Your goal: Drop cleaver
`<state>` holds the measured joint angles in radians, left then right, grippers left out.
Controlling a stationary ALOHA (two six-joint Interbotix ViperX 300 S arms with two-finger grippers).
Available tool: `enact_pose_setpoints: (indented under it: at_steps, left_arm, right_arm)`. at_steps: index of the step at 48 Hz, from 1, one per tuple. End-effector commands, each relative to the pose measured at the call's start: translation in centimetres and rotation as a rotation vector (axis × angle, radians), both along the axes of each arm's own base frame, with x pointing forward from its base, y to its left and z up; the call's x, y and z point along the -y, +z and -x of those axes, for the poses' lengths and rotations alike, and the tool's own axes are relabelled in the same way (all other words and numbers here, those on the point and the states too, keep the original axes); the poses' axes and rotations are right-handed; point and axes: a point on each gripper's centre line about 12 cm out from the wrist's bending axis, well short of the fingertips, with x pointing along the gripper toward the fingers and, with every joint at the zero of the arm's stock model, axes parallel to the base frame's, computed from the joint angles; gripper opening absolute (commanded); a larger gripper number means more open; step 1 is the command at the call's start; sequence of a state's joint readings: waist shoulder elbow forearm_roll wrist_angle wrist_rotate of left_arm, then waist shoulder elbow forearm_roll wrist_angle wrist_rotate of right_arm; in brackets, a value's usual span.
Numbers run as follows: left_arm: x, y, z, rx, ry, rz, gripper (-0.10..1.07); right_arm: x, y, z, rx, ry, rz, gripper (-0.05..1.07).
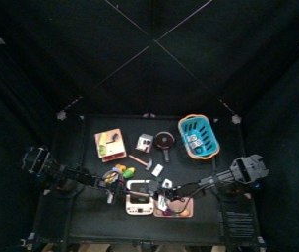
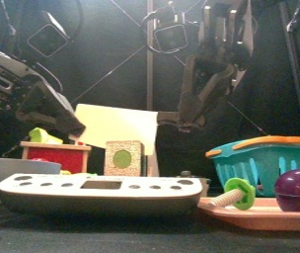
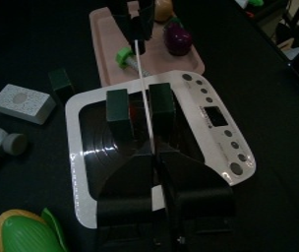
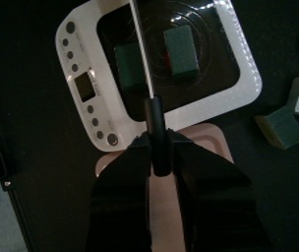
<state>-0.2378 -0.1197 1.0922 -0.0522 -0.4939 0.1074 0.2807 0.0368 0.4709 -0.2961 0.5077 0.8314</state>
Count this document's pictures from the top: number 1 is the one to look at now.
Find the white toy cleaver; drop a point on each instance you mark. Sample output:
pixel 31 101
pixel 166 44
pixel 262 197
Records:
pixel 162 202

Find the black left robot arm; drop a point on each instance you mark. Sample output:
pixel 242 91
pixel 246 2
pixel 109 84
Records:
pixel 68 172

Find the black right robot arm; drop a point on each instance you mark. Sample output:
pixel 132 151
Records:
pixel 239 172

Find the green toy fruit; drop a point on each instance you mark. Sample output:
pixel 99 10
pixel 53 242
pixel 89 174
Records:
pixel 129 172

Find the orange toy fruit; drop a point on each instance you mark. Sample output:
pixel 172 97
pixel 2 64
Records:
pixel 120 168

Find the small white tag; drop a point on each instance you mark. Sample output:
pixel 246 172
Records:
pixel 167 183

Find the small white card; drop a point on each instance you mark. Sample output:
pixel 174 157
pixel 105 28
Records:
pixel 158 170

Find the white toy microwave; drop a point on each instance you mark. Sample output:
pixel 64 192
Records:
pixel 139 201

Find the pink tray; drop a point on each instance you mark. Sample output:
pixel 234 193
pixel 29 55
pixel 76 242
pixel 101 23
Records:
pixel 178 210

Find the small white and black box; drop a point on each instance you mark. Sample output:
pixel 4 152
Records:
pixel 144 143

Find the dark toy frying pan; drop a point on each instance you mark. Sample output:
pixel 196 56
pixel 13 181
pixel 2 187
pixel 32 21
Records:
pixel 164 141

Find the small white item in basket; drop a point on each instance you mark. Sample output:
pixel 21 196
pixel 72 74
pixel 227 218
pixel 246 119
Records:
pixel 194 141

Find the white printed label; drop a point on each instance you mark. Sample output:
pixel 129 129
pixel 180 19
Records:
pixel 239 223

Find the blue basket with orange rim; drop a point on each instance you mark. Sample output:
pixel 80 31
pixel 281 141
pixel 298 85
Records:
pixel 199 137

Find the metal frame bracket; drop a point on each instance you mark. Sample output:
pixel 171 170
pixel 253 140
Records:
pixel 148 115
pixel 236 119
pixel 60 115

